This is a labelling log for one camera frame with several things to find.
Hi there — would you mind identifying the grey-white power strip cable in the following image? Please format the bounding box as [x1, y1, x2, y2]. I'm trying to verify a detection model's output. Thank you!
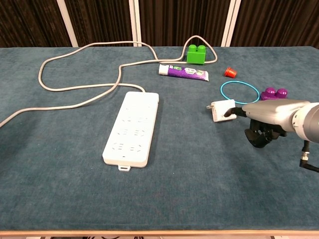
[0, 35, 218, 128]

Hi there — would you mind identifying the purple building block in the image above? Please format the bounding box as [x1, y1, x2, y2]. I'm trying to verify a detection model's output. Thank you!
[260, 87, 289, 102]

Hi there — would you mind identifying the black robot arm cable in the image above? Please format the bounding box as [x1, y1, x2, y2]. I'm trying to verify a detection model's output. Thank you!
[299, 140, 319, 174]

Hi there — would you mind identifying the green building block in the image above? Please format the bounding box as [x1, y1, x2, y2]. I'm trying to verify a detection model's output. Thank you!
[186, 44, 207, 65]

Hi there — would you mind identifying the purple white toothpaste tube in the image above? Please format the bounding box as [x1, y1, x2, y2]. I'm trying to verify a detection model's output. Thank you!
[158, 64, 210, 83]

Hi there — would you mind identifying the thin blue ring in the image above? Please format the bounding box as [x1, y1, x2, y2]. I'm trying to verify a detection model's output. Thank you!
[219, 81, 260, 105]

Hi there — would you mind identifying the white screen frame post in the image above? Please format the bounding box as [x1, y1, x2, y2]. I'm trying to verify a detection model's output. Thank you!
[56, 0, 78, 47]
[221, 0, 242, 47]
[128, 0, 143, 47]

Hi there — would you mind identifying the small red cap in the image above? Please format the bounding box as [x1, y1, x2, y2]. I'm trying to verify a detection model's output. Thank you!
[223, 66, 237, 79]

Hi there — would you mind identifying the white power strip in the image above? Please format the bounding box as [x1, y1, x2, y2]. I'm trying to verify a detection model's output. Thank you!
[102, 91, 160, 172]

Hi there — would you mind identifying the teal table mat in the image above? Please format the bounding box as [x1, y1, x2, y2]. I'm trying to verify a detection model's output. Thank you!
[0, 46, 319, 232]

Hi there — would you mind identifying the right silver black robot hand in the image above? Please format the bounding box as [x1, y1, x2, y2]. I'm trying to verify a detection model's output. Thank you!
[223, 99, 312, 149]

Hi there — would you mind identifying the white plug adapter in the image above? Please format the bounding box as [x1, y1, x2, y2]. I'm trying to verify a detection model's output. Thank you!
[205, 99, 237, 122]

